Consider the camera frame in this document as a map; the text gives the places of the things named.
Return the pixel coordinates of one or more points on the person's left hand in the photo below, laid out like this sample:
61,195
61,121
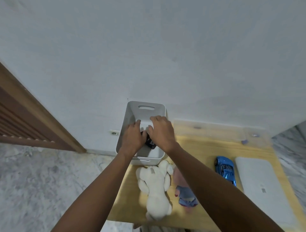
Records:
132,139

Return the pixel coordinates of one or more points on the person's right hand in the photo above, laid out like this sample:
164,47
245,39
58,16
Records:
162,133

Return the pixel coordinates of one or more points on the person's left thumb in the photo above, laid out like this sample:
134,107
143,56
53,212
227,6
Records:
144,135

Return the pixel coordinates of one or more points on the person's right fingers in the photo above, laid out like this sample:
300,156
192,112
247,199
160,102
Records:
157,119

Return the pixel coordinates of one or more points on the black toy car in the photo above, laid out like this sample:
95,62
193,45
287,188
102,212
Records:
149,143

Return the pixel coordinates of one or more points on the person's left forearm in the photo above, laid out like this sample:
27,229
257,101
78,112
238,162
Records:
94,188

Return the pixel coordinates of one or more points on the person's right forearm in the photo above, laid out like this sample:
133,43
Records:
222,191

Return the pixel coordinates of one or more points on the white plastic storage bin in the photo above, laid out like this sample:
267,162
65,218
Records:
143,124

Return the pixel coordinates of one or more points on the white plush toy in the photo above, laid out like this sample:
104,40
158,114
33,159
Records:
155,188

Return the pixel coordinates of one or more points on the clear plastic storage box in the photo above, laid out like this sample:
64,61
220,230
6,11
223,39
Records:
222,133

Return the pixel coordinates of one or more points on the pink doll in blue clothes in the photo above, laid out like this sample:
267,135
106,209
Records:
184,191

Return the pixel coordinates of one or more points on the blue toy car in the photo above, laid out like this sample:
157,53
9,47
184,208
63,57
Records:
226,170

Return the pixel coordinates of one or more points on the wooden louvered door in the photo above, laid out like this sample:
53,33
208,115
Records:
26,119

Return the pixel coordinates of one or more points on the white bin lid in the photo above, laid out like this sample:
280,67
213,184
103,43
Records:
263,191

